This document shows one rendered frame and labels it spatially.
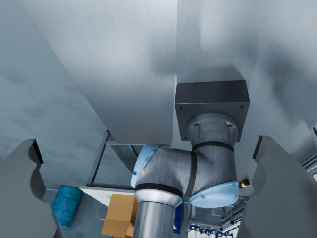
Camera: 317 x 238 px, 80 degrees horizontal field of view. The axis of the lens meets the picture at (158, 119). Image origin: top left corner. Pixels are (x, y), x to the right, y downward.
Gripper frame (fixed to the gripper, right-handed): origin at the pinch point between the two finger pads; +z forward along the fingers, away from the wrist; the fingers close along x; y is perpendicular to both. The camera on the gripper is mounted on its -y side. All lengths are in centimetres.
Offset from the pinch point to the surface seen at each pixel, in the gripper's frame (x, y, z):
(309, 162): 69, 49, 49
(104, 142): -56, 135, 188
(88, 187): -65, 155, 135
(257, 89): 32, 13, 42
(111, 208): -40, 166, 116
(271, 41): 28.6, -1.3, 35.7
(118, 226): -30, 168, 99
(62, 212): -219, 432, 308
